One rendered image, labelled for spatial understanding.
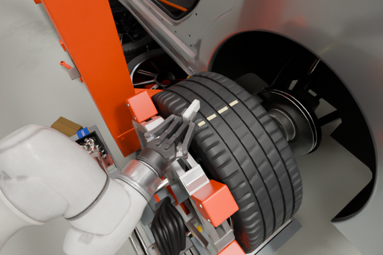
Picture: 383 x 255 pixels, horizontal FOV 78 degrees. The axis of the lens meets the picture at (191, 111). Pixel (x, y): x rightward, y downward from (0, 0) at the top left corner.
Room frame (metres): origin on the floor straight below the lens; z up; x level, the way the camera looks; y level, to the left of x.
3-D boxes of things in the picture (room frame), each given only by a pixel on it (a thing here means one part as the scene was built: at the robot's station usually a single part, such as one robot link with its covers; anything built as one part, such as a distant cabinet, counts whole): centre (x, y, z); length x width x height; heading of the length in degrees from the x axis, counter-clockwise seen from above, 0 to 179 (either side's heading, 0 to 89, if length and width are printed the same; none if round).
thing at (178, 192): (0.28, 0.11, 0.85); 0.21 x 0.14 x 0.14; 125
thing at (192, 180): (0.32, 0.05, 0.85); 0.54 x 0.07 x 0.54; 35
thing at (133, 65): (1.22, 0.19, 0.39); 0.66 x 0.66 x 0.24
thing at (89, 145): (0.60, 0.55, 0.51); 0.20 x 0.14 x 0.13; 35
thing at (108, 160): (0.34, 0.32, 0.93); 0.09 x 0.05 x 0.05; 125
